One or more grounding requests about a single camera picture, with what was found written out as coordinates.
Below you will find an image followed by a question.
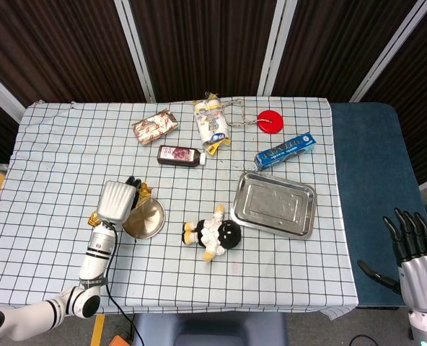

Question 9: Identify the black floor cable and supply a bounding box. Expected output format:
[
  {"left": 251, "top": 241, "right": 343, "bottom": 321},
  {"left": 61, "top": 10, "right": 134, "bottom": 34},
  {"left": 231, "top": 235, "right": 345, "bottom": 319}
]
[{"left": 350, "top": 334, "right": 375, "bottom": 346}]

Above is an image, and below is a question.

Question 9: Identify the white yellow snack bag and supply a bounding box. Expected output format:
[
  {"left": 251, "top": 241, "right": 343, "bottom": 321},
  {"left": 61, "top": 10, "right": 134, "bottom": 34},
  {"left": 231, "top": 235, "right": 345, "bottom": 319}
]
[{"left": 193, "top": 91, "right": 232, "bottom": 156}]

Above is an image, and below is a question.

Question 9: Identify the black white plush toy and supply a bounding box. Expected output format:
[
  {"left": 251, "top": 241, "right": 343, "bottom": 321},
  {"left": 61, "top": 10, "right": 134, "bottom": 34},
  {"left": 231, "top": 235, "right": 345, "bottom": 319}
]
[{"left": 182, "top": 204, "right": 242, "bottom": 263}]

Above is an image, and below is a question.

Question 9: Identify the blue toothpaste box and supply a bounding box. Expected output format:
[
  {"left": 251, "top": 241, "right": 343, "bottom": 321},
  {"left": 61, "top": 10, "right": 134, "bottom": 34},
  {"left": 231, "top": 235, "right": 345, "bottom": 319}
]
[{"left": 253, "top": 131, "right": 317, "bottom": 172}]

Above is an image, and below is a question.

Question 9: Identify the dark brown small bottle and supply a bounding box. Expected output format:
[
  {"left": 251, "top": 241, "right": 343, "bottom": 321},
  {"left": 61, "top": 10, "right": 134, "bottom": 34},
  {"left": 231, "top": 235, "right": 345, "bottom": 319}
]
[{"left": 157, "top": 144, "right": 207, "bottom": 169}]

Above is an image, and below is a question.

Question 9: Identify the rectangular metal tray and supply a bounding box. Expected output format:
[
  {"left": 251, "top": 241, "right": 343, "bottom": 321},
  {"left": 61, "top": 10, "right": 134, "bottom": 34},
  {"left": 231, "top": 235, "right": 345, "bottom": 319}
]
[{"left": 230, "top": 171, "right": 318, "bottom": 241}]

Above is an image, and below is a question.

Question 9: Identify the gold cracker packet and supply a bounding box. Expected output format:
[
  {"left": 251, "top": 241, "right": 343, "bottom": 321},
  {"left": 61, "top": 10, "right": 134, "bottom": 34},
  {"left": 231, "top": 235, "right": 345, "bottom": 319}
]
[{"left": 87, "top": 181, "right": 153, "bottom": 228}]

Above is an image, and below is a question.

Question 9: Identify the round metal plate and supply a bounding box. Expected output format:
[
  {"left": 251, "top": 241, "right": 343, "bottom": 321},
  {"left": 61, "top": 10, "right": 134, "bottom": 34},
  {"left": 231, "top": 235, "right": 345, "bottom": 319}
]
[{"left": 122, "top": 197, "right": 167, "bottom": 240}]

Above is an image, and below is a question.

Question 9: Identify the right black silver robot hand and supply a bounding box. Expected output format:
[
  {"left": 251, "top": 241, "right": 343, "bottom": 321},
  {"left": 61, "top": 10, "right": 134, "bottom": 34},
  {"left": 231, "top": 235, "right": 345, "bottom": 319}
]
[{"left": 356, "top": 208, "right": 427, "bottom": 314}]

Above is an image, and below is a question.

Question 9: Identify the braided beige rope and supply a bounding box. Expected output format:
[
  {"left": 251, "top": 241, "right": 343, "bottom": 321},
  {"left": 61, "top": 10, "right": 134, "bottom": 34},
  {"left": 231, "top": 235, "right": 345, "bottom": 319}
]
[{"left": 219, "top": 98, "right": 263, "bottom": 128}]

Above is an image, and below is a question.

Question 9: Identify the silver red snack packet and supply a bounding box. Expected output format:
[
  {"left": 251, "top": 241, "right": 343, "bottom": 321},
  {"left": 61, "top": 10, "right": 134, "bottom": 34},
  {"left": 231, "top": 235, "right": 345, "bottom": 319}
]
[{"left": 131, "top": 110, "right": 180, "bottom": 146}]

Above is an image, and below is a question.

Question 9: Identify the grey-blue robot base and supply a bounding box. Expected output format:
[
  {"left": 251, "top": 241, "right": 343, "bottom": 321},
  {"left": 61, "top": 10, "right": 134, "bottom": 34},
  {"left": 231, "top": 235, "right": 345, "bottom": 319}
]
[{"left": 132, "top": 312, "right": 289, "bottom": 346}]

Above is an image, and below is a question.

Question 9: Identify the red plastic disc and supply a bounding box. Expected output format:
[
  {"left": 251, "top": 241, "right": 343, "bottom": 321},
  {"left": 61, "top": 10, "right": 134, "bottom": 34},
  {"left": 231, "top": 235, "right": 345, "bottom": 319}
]
[{"left": 257, "top": 110, "right": 286, "bottom": 135}]

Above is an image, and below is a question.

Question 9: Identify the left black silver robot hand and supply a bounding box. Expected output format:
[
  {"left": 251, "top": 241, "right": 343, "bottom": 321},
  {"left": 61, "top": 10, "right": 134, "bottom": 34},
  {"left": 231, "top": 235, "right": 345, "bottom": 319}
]
[{"left": 96, "top": 175, "right": 145, "bottom": 227}]

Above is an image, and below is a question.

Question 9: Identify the checkered light blue tablecloth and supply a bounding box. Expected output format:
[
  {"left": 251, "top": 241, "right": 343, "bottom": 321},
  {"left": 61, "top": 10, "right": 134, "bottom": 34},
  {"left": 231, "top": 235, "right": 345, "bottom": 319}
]
[{"left": 0, "top": 97, "right": 358, "bottom": 318}]

